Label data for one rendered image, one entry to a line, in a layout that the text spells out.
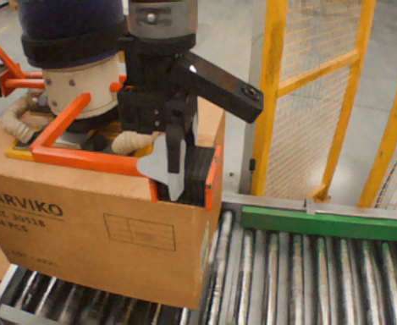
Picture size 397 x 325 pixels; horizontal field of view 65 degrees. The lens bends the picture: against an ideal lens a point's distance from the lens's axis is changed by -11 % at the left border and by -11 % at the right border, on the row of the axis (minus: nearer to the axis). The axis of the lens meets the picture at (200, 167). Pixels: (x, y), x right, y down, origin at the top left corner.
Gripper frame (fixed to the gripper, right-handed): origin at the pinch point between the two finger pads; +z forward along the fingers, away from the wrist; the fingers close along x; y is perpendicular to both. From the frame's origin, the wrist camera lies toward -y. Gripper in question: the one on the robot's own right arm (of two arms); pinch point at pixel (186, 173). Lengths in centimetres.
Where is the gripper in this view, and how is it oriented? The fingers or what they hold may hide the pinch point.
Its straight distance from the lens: 49.2
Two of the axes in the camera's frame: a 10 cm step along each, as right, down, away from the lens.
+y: -9.8, -1.3, 1.6
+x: -2.0, 6.2, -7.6
